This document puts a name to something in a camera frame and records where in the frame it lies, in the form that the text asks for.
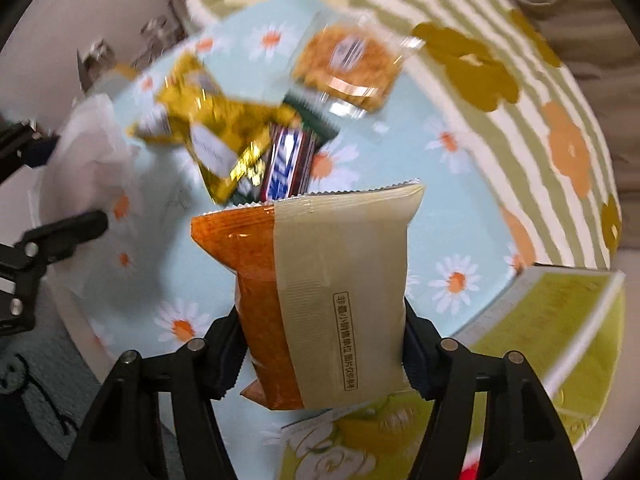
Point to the red packet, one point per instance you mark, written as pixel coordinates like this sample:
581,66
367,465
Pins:
470,472

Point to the white plastic bag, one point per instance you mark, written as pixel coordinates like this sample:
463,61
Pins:
90,150

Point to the brown candy bar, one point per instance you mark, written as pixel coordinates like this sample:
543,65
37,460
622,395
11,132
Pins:
287,160

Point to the dark green packet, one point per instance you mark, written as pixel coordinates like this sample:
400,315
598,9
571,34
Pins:
312,120

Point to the floral striped blanket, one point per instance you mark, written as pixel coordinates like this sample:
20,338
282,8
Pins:
500,125

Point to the gold foil packet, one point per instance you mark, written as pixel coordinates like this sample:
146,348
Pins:
210,110

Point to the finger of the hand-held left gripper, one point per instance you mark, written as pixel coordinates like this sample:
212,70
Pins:
65,235
40,152

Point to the clear cracker packet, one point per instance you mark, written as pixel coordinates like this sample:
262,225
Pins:
345,65

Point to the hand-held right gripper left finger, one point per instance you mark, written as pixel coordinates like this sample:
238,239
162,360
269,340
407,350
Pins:
225,355

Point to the green cardboard box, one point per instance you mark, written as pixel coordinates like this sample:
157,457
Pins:
560,340

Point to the orange and beige snack packet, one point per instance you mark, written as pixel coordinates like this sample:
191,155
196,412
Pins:
340,270

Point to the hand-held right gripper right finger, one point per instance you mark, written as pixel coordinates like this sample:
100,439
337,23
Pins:
420,355

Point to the beige curtain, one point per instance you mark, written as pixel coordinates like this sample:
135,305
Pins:
575,5

